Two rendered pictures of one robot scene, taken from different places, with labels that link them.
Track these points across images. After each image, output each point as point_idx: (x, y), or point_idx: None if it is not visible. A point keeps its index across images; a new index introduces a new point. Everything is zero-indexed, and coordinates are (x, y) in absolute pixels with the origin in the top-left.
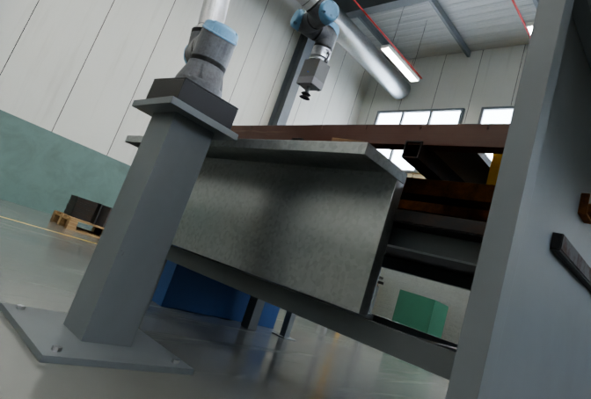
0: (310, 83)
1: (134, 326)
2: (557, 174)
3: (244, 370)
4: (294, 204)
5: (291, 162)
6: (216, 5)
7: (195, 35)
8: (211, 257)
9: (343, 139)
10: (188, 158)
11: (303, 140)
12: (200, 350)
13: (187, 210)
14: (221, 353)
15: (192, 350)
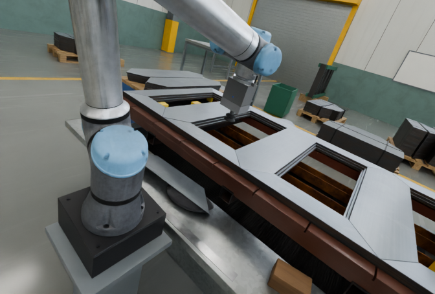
0: (237, 113)
1: None
2: None
3: (199, 293)
4: None
5: (224, 219)
6: (102, 81)
7: (88, 127)
8: (166, 250)
9: (286, 283)
10: (127, 276)
11: (234, 194)
12: (169, 279)
13: None
14: (182, 270)
15: (164, 286)
